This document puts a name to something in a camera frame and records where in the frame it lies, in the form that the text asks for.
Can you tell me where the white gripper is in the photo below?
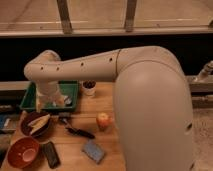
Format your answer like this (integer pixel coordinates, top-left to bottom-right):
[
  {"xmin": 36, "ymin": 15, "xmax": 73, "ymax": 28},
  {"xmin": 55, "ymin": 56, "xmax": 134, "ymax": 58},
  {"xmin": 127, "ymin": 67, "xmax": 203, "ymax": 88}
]
[{"xmin": 36, "ymin": 82, "xmax": 65, "ymax": 112}]

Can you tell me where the yellow banana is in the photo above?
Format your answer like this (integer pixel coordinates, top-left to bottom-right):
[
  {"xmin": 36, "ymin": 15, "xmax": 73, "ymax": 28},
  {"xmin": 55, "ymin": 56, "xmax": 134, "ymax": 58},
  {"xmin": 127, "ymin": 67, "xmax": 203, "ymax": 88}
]
[{"xmin": 28, "ymin": 114, "xmax": 50, "ymax": 134}]

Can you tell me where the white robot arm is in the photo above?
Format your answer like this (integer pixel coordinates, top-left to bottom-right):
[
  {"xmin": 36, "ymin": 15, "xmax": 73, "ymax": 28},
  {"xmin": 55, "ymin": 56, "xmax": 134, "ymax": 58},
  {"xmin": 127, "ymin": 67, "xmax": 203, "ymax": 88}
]
[{"xmin": 24, "ymin": 46, "xmax": 195, "ymax": 171}]

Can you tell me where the green plastic tray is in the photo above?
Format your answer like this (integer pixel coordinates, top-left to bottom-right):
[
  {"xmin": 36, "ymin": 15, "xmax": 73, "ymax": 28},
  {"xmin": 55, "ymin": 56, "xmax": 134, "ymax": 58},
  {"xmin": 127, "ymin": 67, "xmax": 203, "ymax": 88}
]
[{"xmin": 20, "ymin": 81, "xmax": 79, "ymax": 112}]

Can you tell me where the crumpled grey cloth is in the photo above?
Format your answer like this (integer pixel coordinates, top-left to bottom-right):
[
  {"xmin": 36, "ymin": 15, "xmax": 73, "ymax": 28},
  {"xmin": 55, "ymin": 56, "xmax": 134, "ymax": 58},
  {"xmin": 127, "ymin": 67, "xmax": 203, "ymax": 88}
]
[{"xmin": 53, "ymin": 96, "xmax": 73, "ymax": 108}]

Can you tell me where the dark purple bowl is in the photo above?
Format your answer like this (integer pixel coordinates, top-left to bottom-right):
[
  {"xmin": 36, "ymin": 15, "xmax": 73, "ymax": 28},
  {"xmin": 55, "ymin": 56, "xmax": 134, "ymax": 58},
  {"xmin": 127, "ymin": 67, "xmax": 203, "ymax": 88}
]
[{"xmin": 20, "ymin": 112, "xmax": 51, "ymax": 137}]

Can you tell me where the white cup with contents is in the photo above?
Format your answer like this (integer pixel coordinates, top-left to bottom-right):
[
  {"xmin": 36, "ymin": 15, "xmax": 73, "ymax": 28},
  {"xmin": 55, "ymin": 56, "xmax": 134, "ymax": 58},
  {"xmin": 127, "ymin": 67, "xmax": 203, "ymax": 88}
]
[{"xmin": 82, "ymin": 81, "xmax": 96, "ymax": 96}]

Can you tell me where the blue object at left edge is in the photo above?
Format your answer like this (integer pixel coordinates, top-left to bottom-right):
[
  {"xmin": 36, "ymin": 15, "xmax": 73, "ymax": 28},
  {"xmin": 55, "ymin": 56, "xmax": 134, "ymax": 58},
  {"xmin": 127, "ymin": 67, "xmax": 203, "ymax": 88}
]
[{"xmin": 0, "ymin": 115, "xmax": 10, "ymax": 130}]

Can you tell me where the black rectangular block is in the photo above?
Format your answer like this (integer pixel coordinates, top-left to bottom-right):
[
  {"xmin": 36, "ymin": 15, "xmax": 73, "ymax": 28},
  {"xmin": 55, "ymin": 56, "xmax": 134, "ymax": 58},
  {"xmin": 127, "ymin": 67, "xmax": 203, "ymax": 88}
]
[{"xmin": 42, "ymin": 141, "xmax": 60, "ymax": 169}]

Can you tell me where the red yellow apple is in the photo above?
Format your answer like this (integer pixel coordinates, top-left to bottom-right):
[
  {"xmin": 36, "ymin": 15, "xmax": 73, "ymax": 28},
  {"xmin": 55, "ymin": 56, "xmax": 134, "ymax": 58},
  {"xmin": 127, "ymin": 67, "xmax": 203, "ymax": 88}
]
[{"xmin": 96, "ymin": 113, "xmax": 111, "ymax": 129}]

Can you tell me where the orange bowl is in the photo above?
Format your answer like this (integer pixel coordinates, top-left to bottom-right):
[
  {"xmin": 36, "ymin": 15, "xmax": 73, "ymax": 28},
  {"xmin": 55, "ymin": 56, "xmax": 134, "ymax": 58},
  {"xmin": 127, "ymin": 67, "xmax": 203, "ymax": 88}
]
[{"xmin": 7, "ymin": 137, "xmax": 40, "ymax": 169}]

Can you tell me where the blue sponge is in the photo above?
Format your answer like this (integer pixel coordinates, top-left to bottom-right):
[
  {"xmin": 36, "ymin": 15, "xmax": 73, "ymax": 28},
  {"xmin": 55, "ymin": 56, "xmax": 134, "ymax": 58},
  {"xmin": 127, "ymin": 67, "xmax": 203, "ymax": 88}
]
[{"xmin": 82, "ymin": 140, "xmax": 105, "ymax": 164}]

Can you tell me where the black handled brush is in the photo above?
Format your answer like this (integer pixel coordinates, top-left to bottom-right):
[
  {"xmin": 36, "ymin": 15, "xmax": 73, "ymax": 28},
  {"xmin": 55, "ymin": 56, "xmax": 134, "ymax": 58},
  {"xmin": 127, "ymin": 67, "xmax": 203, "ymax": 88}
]
[{"xmin": 58, "ymin": 112, "xmax": 95, "ymax": 139}]

